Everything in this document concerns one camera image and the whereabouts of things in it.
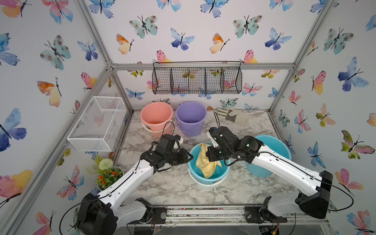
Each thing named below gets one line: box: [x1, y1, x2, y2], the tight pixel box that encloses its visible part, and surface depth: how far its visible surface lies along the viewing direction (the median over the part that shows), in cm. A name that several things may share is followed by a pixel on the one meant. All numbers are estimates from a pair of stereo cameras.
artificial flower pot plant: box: [87, 155, 124, 190], surface depth 76 cm
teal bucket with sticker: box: [188, 143, 231, 187], surface depth 73 cm
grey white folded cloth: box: [215, 107, 250, 127], surface depth 120 cm
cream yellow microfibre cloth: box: [195, 142, 223, 179], surface depth 72 cm
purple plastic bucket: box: [175, 101, 208, 138], surface depth 97 cm
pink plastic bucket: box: [140, 101, 174, 139], surface depth 100 cm
